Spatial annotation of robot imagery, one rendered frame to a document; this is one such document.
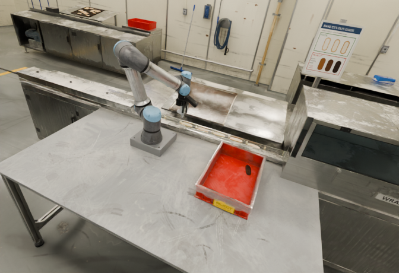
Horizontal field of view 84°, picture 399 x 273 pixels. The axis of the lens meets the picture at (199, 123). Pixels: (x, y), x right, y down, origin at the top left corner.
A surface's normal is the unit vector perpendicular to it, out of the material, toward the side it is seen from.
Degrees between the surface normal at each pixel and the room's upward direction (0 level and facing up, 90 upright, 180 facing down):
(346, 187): 89
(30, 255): 0
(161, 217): 0
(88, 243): 0
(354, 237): 90
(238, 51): 90
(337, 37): 90
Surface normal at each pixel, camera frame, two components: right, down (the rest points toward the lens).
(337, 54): -0.25, 0.49
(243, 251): 0.13, -0.84
